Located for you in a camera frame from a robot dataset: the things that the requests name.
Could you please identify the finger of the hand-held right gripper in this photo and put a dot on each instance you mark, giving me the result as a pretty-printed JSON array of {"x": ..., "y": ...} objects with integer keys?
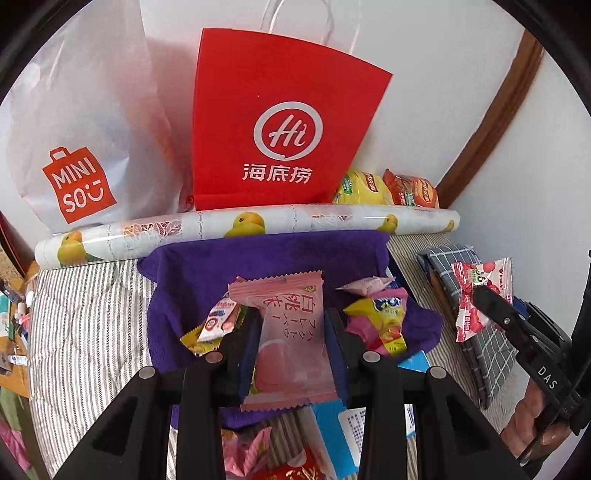
[
  {"x": 521, "y": 308},
  {"x": 498, "y": 314}
]

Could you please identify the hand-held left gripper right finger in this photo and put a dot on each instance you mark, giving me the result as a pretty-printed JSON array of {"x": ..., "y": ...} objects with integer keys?
[{"x": 339, "y": 360}]

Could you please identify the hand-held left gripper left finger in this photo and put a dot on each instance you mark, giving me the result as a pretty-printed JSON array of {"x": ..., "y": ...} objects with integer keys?
[{"x": 247, "y": 350}]

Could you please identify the red and white cherry packet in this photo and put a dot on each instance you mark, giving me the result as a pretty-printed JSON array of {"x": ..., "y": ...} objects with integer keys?
[{"x": 464, "y": 323}]

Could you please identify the white strawberry print snack packet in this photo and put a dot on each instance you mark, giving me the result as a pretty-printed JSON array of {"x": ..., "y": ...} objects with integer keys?
[{"x": 219, "y": 321}]

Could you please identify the pink peach snack packet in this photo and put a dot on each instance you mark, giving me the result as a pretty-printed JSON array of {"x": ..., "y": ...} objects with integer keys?
[{"x": 286, "y": 332}]

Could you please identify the yellow snack packet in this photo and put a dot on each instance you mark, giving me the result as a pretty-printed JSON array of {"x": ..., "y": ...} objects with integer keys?
[{"x": 196, "y": 344}]

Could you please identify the yellow and pink candy packet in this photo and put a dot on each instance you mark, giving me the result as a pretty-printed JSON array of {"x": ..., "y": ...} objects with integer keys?
[{"x": 376, "y": 318}]

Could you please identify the person's right hand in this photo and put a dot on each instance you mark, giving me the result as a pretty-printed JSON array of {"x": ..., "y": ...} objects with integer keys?
[{"x": 521, "y": 415}]

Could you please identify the grey checked cloth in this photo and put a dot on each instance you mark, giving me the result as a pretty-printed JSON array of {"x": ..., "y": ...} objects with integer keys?
[{"x": 494, "y": 364}]

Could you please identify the blue and white box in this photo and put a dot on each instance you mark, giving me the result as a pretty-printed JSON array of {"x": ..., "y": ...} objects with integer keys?
[{"x": 337, "y": 429}]

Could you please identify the pale pink candy wrapper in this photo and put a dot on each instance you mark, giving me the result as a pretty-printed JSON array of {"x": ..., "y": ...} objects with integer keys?
[{"x": 364, "y": 286}]

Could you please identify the purple towel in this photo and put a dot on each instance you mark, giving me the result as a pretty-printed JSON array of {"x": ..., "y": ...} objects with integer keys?
[{"x": 184, "y": 277}]

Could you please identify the small red snack packet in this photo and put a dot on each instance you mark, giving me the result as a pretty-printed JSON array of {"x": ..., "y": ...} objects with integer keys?
[{"x": 295, "y": 468}]

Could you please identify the fruit print paper roll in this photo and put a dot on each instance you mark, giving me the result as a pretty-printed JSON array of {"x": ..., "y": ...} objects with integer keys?
[{"x": 184, "y": 228}]

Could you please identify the orange chips packet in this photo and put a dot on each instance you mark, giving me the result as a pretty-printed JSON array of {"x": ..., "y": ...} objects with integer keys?
[{"x": 411, "y": 189}]

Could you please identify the striped quilt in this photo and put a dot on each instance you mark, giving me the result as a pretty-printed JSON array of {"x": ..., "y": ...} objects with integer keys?
[{"x": 92, "y": 323}]

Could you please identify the yellow chips packet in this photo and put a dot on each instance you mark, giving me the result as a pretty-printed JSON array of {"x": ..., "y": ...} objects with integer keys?
[{"x": 360, "y": 189}]

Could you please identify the wooden nightstand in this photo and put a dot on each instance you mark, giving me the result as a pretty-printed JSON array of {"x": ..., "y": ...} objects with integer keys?
[{"x": 14, "y": 383}]

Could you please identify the green bed sheet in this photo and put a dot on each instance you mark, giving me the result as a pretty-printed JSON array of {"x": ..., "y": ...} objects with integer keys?
[{"x": 27, "y": 457}]

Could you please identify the pink cloth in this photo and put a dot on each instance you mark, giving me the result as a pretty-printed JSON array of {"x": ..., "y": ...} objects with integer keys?
[{"x": 11, "y": 438}]

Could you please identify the red paper bag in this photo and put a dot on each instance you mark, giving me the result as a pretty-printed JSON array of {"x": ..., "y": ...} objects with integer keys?
[{"x": 231, "y": 92}]

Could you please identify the white plastic shopping bag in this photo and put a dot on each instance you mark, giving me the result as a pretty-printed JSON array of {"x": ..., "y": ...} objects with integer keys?
[{"x": 92, "y": 92}]

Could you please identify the brown wooden door frame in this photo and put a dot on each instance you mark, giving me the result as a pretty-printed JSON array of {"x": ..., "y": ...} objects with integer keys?
[{"x": 498, "y": 115}]

